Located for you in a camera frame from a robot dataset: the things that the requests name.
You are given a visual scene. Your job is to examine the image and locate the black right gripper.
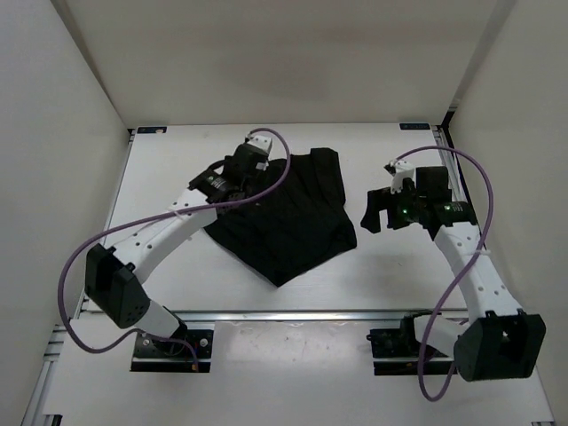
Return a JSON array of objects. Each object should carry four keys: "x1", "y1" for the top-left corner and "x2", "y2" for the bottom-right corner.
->
[{"x1": 359, "y1": 181, "x2": 426, "y2": 233}]

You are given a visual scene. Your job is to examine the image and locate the black pleated skirt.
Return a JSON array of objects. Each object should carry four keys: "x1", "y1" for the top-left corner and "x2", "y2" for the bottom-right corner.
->
[{"x1": 205, "y1": 147, "x2": 358, "y2": 288}]

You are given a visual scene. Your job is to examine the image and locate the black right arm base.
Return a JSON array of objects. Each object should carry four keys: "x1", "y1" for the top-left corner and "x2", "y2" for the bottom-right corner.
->
[{"x1": 367, "y1": 311, "x2": 431, "y2": 376}]

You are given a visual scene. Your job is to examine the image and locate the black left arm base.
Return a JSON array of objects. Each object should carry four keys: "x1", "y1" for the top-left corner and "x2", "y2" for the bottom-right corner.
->
[{"x1": 130, "y1": 326, "x2": 214, "y2": 374}]

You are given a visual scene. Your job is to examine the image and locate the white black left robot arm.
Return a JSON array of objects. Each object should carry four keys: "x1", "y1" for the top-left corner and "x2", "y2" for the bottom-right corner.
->
[{"x1": 85, "y1": 136, "x2": 272, "y2": 355}]

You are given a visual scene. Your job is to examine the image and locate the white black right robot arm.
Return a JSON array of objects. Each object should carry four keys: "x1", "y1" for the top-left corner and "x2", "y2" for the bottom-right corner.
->
[{"x1": 361, "y1": 160, "x2": 546, "y2": 382}]

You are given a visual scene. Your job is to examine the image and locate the blue left corner label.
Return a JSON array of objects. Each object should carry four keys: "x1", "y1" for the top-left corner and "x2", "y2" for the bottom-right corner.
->
[{"x1": 137, "y1": 126, "x2": 167, "y2": 134}]

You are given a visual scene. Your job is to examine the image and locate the blue corner label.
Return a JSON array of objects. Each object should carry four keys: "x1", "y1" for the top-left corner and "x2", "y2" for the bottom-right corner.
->
[
  {"x1": 399, "y1": 122, "x2": 430, "y2": 130},
  {"x1": 137, "y1": 126, "x2": 167, "y2": 134}
]

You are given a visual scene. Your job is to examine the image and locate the blue right corner label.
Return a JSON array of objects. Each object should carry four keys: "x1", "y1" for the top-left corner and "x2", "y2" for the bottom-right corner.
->
[{"x1": 399, "y1": 122, "x2": 430, "y2": 130}]

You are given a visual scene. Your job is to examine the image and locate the white front cover board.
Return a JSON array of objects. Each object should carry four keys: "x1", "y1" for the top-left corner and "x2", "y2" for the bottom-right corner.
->
[{"x1": 44, "y1": 322, "x2": 552, "y2": 425}]

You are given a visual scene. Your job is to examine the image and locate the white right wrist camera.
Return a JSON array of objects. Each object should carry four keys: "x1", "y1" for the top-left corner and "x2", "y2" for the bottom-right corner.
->
[{"x1": 384, "y1": 159, "x2": 415, "y2": 194}]

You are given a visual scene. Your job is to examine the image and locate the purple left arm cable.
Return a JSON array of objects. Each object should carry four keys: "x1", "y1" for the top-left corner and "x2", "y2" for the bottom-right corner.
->
[{"x1": 59, "y1": 127, "x2": 294, "y2": 363}]

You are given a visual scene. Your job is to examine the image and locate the aluminium table rail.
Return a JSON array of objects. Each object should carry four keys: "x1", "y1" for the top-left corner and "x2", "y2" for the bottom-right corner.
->
[{"x1": 70, "y1": 308, "x2": 480, "y2": 324}]

